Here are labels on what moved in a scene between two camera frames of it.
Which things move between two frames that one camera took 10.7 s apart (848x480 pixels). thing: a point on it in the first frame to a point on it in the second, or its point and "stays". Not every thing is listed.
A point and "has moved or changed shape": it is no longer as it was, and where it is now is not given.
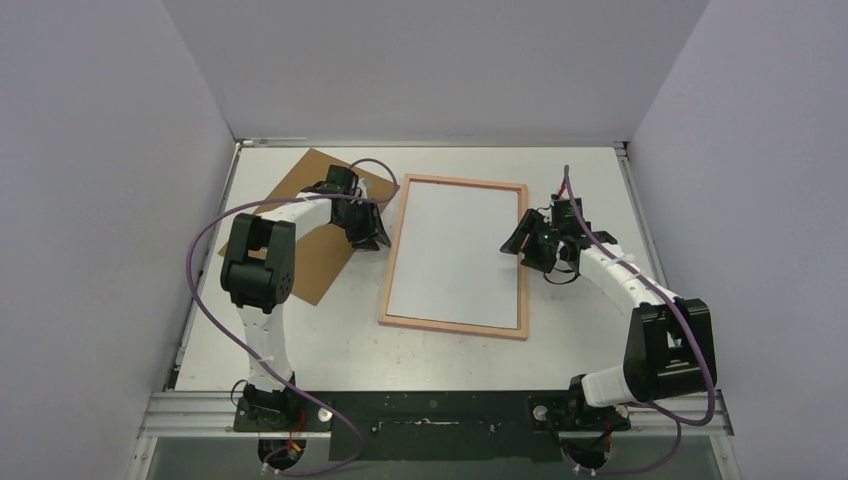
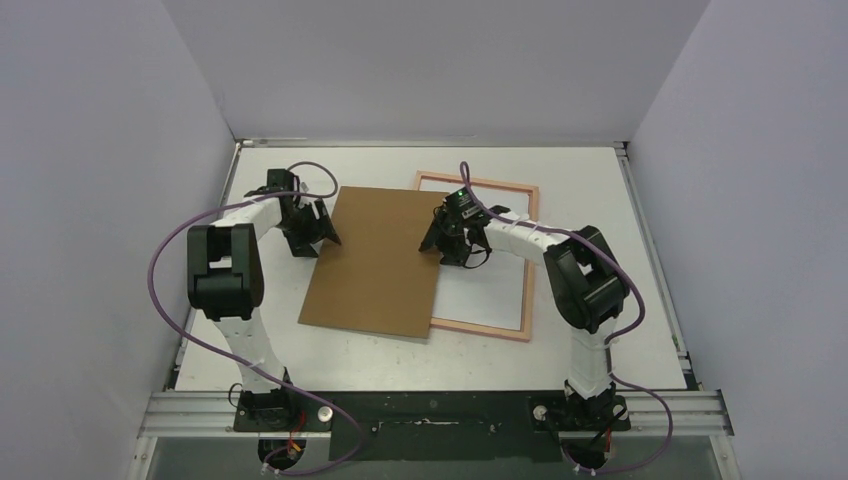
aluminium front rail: (210, 414) stays
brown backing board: (319, 256) has moved or changed shape
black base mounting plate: (432, 426) stays
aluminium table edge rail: (642, 216) stays
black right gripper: (535, 239) to (447, 237)
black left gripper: (371, 234) to (321, 228)
